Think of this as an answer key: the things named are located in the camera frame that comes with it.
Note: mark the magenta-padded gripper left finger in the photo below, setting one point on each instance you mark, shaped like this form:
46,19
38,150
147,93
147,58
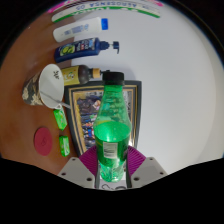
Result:
75,170

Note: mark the white and green long box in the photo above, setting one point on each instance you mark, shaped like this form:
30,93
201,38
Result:
100,9

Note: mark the pink long box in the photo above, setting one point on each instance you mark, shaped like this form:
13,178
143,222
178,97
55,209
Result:
55,8

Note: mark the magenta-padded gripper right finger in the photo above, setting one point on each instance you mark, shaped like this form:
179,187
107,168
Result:
148,170

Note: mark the small green packet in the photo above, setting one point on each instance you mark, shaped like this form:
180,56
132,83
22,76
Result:
64,146
60,119

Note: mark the white bottle with blue cap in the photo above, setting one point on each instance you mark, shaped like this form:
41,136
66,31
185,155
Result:
76,29

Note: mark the green plastic drink bottle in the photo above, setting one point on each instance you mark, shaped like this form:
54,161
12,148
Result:
111,133

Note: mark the flat round red coaster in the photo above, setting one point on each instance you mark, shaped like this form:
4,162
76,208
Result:
43,141

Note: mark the brown pump bottle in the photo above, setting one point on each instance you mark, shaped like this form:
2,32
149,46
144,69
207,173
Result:
75,75

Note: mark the dark blue pump bottle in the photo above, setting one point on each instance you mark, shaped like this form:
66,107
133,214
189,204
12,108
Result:
80,49

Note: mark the framed group picture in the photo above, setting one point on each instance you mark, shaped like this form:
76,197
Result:
83,110

